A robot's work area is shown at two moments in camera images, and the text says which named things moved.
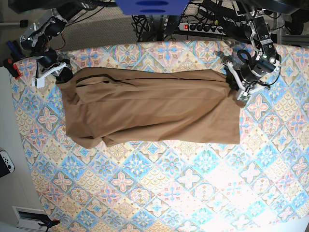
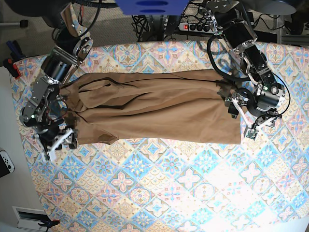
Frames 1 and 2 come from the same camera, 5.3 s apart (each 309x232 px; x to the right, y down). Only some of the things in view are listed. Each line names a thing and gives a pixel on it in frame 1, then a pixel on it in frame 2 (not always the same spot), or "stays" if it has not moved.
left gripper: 50,59 to 48,133
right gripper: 265,60 to 259,103
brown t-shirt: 105,105 stays
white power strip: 213,29 stays
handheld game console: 7,165 stays
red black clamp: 12,67 stays
